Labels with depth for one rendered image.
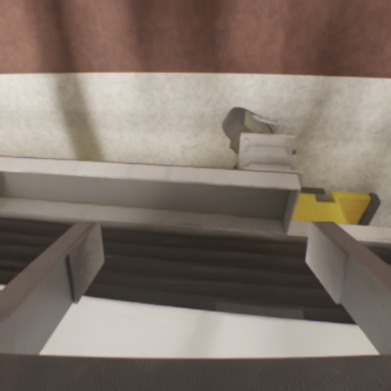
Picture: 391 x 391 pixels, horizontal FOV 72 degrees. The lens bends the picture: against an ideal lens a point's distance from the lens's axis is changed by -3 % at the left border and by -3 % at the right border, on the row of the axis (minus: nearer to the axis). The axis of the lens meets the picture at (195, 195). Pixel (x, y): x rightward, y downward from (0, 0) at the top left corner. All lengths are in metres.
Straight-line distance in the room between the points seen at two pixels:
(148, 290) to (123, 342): 0.38
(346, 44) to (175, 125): 0.55
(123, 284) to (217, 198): 0.27
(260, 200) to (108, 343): 0.51
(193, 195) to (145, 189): 0.11
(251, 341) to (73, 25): 0.92
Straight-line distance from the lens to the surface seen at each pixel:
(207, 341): 0.18
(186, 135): 0.98
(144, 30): 0.90
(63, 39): 1.00
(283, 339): 0.18
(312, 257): 0.17
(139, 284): 0.58
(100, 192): 0.70
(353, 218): 1.18
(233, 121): 0.81
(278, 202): 0.64
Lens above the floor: 0.86
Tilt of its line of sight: 50 degrees down
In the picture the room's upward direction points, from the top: 169 degrees counter-clockwise
